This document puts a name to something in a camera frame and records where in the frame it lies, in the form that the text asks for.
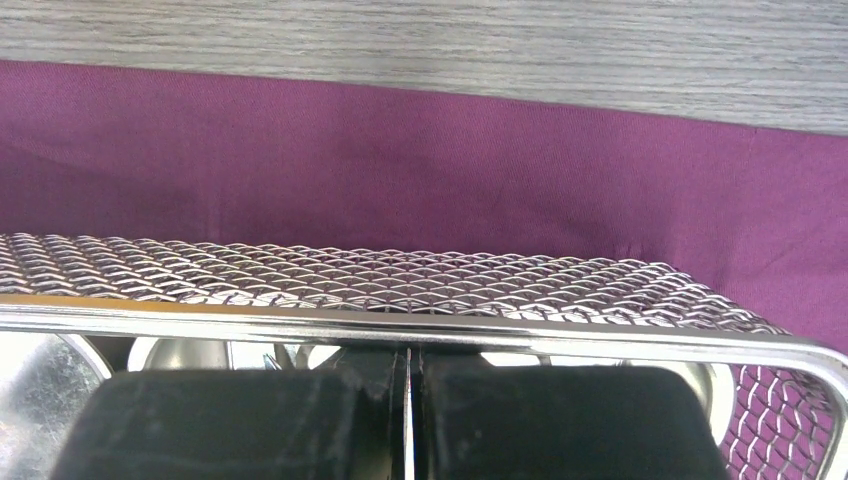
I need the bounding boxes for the purple cloth wrap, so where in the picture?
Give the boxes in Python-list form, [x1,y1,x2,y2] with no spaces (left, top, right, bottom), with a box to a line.
[1,61,847,350]

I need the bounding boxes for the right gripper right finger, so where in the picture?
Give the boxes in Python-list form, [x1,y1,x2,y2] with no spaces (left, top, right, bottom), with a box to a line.
[411,352,727,479]

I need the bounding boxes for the steel instrument tray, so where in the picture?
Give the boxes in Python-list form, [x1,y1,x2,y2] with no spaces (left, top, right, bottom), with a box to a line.
[1,233,847,479]

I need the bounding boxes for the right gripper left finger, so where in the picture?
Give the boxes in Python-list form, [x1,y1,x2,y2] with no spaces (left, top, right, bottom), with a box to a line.
[52,348,403,479]

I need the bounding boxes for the steel surgical forceps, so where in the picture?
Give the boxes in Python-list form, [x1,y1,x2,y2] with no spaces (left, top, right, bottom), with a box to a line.
[403,349,416,480]

